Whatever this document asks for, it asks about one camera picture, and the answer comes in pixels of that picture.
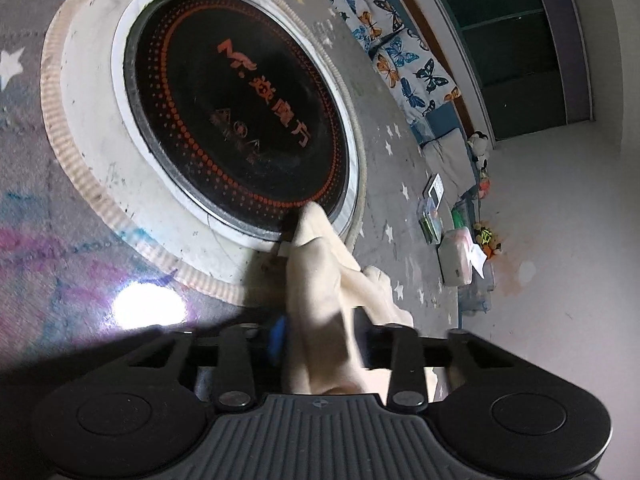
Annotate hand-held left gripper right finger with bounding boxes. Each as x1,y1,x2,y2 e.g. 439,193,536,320
352,307,521,411

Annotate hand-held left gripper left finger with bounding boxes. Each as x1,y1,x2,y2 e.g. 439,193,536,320
122,315,289,412

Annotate cream pants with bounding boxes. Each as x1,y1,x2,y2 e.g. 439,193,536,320
277,201,451,397

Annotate clear plastic storage box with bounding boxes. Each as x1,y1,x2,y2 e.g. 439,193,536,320
457,259,497,314

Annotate white box with pink cloth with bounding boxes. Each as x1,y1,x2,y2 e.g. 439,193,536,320
437,226,487,287

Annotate yellow and orange toys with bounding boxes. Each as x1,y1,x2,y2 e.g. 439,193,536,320
472,221,504,259

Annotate white flat device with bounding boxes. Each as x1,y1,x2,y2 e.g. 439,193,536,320
423,173,446,207

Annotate plain grey pillow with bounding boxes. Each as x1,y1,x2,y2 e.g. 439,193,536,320
422,127,477,202

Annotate black and white plush toy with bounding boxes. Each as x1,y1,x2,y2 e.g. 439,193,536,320
467,131,491,172

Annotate round black induction cooker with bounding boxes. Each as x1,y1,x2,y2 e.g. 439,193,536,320
123,2,349,222

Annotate dark window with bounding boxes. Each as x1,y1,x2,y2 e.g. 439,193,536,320
421,0,597,144

